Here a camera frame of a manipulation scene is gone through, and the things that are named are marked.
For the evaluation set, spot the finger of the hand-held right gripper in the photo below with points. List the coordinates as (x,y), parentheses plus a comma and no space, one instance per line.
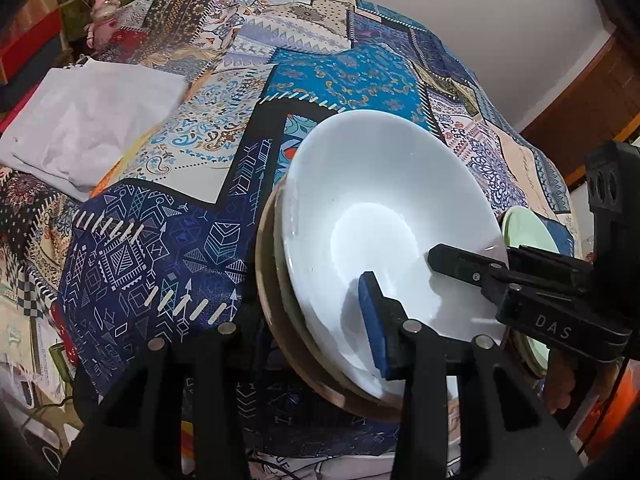
(550,267)
(460,262)

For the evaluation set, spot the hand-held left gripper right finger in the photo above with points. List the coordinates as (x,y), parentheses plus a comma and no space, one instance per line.
(375,325)

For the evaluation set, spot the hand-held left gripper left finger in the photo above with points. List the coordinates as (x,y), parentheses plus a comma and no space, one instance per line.
(235,345)

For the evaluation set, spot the pale green bowl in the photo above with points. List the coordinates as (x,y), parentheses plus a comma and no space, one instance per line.
(287,305)

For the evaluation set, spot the white black-spotted bowl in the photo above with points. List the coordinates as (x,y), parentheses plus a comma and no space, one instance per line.
(380,185)

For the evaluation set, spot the person's right hand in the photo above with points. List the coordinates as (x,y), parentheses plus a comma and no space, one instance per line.
(560,385)

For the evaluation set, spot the pale green plate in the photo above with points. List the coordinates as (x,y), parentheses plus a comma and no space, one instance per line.
(530,232)

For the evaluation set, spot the patchwork printed blanket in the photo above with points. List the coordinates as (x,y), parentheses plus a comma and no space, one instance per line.
(150,240)

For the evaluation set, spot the white folded cloth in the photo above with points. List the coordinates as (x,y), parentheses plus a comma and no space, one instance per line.
(90,115)

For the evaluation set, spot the pink rabbit toy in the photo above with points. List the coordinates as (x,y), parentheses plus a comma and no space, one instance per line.
(102,15)

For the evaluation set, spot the red box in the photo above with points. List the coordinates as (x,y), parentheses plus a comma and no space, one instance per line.
(25,45)

